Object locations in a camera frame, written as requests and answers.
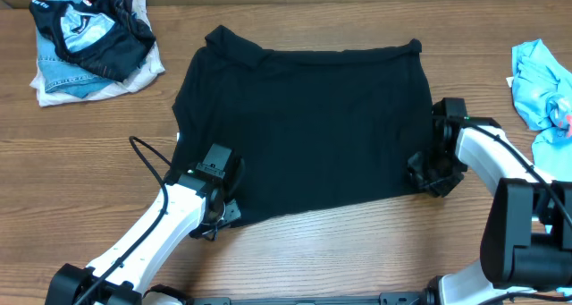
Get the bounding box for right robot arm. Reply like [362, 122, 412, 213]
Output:
[408, 97, 571, 305]

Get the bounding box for folded blue denim jeans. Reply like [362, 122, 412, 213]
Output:
[30, 0, 115, 99]

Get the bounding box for black and grey jersey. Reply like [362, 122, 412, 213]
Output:
[29, 0, 156, 82]

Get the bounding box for black t-shirt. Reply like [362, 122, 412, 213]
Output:
[171, 26, 433, 225]

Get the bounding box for light blue garment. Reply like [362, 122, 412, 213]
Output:
[508, 39, 571, 182]

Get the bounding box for folded white cloth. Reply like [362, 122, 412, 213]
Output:
[30, 0, 164, 107]

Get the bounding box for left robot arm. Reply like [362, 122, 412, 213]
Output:
[46, 144, 245, 305]

